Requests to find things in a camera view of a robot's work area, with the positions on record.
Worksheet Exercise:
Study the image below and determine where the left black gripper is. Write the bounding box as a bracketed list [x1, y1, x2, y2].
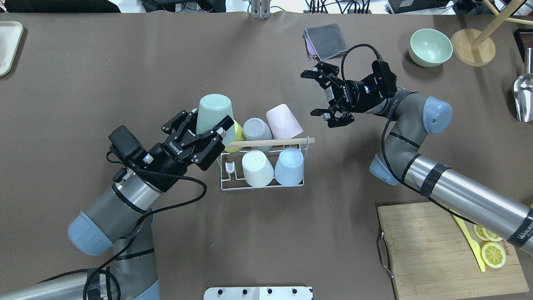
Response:
[145, 110, 235, 175]

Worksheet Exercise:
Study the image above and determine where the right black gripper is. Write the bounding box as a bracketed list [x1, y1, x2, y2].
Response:
[300, 62, 385, 128]

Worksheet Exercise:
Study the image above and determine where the sage green cup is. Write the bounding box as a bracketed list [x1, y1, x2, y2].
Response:
[196, 94, 234, 134]

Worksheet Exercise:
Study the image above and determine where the pink plastic cup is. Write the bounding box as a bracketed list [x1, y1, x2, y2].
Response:
[265, 104, 304, 139]

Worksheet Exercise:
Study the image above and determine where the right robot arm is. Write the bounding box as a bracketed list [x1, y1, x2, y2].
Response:
[300, 60, 533, 254]

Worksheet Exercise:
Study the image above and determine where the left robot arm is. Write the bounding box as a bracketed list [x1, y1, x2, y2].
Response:
[1, 109, 234, 300]

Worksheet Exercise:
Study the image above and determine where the yellow cup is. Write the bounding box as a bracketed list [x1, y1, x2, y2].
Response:
[224, 121, 246, 153]

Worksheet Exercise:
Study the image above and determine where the grey cup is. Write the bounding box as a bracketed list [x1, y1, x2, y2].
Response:
[242, 117, 274, 141]

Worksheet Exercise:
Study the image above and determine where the white cup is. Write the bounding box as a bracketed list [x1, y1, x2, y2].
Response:
[242, 150, 274, 188]

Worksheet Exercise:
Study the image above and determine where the light blue cup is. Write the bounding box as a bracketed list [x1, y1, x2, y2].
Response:
[274, 147, 304, 186]

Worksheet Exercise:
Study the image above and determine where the purple cloth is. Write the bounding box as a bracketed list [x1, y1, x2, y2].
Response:
[304, 34, 316, 59]

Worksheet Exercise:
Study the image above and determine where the grey folded cloth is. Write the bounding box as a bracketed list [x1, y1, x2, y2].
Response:
[304, 23, 348, 61]

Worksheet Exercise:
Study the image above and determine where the mint green bowl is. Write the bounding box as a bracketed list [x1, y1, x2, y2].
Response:
[408, 28, 453, 67]

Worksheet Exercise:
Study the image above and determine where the wooden mug tree stand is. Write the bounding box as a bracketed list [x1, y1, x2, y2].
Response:
[451, 0, 532, 67]

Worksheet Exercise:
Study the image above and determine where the yellow plastic knife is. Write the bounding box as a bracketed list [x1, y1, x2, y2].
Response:
[452, 214, 486, 272]

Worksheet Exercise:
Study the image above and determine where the bamboo cutting board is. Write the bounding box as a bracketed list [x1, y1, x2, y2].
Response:
[377, 202, 530, 300]

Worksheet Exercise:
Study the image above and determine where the steel ice scoop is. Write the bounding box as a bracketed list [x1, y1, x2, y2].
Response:
[513, 48, 533, 122]

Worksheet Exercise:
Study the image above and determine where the lemon slice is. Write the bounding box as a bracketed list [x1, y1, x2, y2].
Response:
[481, 241, 506, 268]
[482, 228, 503, 243]
[473, 224, 490, 242]

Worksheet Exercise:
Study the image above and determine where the cream plastic tray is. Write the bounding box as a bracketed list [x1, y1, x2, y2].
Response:
[0, 21, 24, 76]

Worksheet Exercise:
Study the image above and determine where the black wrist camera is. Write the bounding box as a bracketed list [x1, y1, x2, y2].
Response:
[371, 60, 398, 98]

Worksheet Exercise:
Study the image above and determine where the white wire cup rack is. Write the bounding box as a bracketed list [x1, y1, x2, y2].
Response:
[217, 137, 315, 190]

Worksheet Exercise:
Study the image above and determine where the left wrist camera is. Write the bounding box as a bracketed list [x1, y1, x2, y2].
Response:
[108, 125, 148, 165]

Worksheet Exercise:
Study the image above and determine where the aluminium frame post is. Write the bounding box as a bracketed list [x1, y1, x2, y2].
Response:
[248, 0, 271, 20]

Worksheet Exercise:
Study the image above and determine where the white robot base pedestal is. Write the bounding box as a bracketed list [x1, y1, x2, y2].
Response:
[203, 286, 314, 300]

